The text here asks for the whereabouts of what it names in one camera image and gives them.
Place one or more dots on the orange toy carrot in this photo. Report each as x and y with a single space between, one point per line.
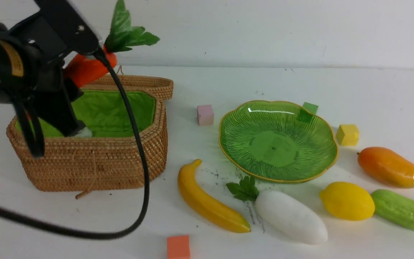
123 36

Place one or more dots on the yellow toy banana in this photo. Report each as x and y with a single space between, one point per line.
205 205

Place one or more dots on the white toy radish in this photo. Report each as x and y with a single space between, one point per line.
282 211

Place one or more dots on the yellow toy lemon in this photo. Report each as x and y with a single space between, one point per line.
347 201

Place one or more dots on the green toy bitter gourd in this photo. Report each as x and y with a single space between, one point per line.
394 208

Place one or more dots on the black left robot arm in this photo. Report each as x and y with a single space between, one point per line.
20 68

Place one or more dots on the woven rattan basket green lining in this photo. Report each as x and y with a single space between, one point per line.
109 160

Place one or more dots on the woven rattan basket lid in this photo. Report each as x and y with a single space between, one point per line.
162 88

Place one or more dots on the pink cube block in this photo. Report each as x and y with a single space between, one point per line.
205 115

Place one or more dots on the orange cube block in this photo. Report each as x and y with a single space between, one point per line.
178 247

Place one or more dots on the green leaf-shaped glass plate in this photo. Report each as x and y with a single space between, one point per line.
278 141

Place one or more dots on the green cube block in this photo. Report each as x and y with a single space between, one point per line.
312 108

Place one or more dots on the yellow cube block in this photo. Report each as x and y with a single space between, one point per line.
347 135

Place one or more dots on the orange toy mango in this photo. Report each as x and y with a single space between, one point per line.
387 167

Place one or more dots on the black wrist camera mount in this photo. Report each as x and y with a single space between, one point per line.
57 29

